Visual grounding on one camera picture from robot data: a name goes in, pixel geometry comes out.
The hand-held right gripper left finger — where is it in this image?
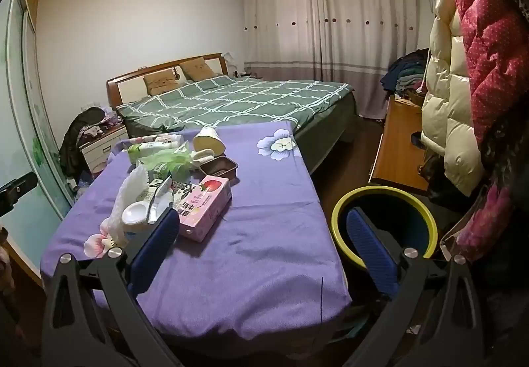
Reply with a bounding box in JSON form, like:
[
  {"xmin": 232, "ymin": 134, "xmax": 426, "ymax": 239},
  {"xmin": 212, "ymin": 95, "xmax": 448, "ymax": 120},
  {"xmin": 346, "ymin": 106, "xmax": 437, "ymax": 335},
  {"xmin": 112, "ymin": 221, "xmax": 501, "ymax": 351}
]
[{"xmin": 41, "ymin": 207, "xmax": 183, "ymax": 367}]

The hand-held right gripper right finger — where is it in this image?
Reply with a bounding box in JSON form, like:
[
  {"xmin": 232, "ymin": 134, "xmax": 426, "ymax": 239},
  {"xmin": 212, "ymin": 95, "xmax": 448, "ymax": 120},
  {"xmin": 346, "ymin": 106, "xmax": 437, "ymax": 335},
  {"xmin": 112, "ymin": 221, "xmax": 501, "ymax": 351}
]
[{"xmin": 343, "ymin": 207, "xmax": 488, "ymax": 367}]

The dark bin with yellow rim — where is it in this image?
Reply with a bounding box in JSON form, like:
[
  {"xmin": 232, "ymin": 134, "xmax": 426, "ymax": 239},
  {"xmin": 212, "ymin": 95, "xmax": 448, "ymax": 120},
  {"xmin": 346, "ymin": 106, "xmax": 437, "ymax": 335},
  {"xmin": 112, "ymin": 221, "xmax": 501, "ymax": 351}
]
[{"xmin": 331, "ymin": 186, "xmax": 439, "ymax": 272}]

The white plastic bag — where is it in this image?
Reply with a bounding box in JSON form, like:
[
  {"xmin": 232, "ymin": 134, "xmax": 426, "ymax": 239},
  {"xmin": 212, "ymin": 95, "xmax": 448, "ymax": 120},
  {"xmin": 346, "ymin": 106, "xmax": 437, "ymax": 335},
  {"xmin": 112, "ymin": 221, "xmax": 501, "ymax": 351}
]
[{"xmin": 101, "ymin": 164, "xmax": 174, "ymax": 248}]

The pink tissue box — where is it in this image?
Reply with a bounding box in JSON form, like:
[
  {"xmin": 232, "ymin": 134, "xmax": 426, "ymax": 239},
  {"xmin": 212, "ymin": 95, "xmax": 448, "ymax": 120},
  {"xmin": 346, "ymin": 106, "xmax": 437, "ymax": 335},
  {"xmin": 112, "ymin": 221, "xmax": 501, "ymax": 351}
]
[{"xmin": 171, "ymin": 174, "xmax": 233, "ymax": 244}]

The green plastic bag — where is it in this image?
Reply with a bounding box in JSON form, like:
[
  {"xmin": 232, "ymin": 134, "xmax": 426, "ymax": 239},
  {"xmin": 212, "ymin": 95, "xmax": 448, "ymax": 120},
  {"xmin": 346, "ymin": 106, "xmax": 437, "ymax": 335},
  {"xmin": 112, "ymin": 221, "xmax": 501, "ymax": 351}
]
[{"xmin": 138, "ymin": 144, "xmax": 199, "ymax": 181}]

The green and white wipes pack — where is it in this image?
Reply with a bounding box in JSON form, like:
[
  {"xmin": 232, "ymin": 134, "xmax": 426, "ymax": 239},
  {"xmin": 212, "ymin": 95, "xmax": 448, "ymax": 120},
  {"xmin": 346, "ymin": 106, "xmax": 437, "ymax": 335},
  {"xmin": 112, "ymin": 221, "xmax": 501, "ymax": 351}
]
[{"xmin": 127, "ymin": 141, "xmax": 186, "ymax": 165}]

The brown wallet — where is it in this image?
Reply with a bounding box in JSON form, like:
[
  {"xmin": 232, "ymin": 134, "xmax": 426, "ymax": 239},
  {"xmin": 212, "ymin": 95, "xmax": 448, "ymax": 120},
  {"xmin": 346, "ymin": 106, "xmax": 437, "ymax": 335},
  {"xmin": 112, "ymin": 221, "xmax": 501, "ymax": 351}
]
[{"xmin": 199, "ymin": 156, "xmax": 240, "ymax": 186}]

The beige paper cup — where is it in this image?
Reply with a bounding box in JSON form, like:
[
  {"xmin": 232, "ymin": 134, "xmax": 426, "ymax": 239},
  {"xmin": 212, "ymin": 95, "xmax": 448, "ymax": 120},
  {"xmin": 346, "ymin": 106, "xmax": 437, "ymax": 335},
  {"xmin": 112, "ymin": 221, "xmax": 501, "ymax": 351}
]
[{"xmin": 193, "ymin": 127, "xmax": 227, "ymax": 157}]

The wardrobe sliding door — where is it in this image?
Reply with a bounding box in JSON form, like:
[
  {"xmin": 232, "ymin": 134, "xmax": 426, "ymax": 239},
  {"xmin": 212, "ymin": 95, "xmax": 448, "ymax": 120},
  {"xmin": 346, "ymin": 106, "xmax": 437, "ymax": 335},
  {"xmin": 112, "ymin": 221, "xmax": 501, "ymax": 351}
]
[{"xmin": 0, "ymin": 0, "xmax": 77, "ymax": 227}]

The black jacket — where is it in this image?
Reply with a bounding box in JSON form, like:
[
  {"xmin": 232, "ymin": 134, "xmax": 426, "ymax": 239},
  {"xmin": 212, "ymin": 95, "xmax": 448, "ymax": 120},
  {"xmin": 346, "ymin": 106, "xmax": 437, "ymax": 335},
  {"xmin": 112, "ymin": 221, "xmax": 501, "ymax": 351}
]
[{"xmin": 59, "ymin": 106, "xmax": 107, "ymax": 179}]

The white nightstand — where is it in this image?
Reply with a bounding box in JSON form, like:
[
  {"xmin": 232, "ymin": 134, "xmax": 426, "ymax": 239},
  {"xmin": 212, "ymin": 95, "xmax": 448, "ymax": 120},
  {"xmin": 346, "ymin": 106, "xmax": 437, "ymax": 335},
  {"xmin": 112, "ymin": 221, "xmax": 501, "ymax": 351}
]
[{"xmin": 79, "ymin": 123, "xmax": 129, "ymax": 175}]

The purple floral tablecloth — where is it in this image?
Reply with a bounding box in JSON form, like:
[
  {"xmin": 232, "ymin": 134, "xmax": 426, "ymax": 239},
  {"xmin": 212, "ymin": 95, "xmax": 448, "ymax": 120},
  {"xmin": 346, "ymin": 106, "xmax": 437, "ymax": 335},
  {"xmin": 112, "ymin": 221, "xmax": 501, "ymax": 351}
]
[{"xmin": 39, "ymin": 121, "xmax": 354, "ymax": 341}]

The brown handbag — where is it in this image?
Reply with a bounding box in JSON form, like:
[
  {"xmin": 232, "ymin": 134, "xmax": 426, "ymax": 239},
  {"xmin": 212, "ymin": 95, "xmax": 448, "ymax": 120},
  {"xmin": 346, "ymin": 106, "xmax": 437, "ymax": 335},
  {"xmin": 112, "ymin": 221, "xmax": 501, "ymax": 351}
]
[{"xmin": 419, "ymin": 154, "xmax": 445, "ymax": 181}]

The low wooden cabinet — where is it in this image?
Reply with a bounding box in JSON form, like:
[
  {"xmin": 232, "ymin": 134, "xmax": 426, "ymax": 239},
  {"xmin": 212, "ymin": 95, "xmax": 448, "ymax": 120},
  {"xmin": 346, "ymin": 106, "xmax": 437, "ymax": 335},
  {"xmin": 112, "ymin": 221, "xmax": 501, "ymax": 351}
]
[{"xmin": 369, "ymin": 96, "xmax": 432, "ymax": 196}]

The pink floral garment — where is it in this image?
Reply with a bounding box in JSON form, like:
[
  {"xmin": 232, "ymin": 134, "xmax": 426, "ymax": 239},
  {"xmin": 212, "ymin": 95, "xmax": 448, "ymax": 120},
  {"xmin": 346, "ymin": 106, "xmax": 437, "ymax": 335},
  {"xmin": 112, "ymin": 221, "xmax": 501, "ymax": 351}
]
[{"xmin": 471, "ymin": 181, "xmax": 513, "ymax": 264}]

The dark jacket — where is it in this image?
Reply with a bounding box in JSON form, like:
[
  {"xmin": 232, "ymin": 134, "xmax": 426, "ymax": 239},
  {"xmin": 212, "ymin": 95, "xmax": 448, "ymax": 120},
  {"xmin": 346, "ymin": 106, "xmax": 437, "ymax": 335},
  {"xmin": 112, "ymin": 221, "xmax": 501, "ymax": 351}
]
[{"xmin": 475, "ymin": 111, "xmax": 529, "ymax": 351}]

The cream puffer jacket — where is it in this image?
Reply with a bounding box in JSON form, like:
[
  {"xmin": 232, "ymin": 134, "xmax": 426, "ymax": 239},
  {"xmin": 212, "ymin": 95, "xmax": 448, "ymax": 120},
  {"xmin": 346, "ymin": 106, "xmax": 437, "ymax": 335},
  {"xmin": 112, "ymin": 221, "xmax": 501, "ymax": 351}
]
[{"xmin": 421, "ymin": 0, "xmax": 486, "ymax": 197}]

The brown pillow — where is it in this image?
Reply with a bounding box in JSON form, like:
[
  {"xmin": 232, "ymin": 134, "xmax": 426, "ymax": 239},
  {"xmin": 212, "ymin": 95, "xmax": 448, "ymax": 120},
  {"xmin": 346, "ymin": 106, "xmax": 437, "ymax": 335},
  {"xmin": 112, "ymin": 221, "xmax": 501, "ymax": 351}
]
[
  {"xmin": 180, "ymin": 58, "xmax": 216, "ymax": 81},
  {"xmin": 142, "ymin": 70, "xmax": 180, "ymax": 97}
]

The bed with green plaid cover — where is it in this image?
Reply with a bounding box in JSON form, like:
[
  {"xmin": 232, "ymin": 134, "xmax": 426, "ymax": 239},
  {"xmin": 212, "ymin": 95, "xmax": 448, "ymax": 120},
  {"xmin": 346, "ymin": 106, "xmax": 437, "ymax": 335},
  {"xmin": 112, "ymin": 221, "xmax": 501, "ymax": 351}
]
[{"xmin": 106, "ymin": 53, "xmax": 359, "ymax": 175}]

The pile of clothes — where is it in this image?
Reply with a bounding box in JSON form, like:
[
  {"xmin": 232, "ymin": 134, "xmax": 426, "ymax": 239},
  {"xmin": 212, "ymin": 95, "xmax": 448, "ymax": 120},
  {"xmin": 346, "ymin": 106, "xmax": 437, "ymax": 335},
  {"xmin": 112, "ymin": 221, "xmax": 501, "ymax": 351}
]
[{"xmin": 380, "ymin": 48, "xmax": 430, "ymax": 95}]

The pink and white curtain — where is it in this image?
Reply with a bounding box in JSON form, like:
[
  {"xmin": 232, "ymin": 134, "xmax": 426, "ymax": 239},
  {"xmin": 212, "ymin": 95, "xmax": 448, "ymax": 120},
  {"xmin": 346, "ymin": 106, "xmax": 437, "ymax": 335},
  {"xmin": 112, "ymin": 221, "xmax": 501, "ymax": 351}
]
[{"xmin": 239, "ymin": 0, "xmax": 432, "ymax": 119}]

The red dotted quilted jacket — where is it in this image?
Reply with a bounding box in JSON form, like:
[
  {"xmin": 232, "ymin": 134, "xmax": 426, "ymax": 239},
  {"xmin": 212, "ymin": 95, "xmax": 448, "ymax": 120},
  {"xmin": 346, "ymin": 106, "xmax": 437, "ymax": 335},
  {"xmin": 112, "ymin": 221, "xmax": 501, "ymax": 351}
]
[{"xmin": 442, "ymin": 0, "xmax": 529, "ymax": 144}]

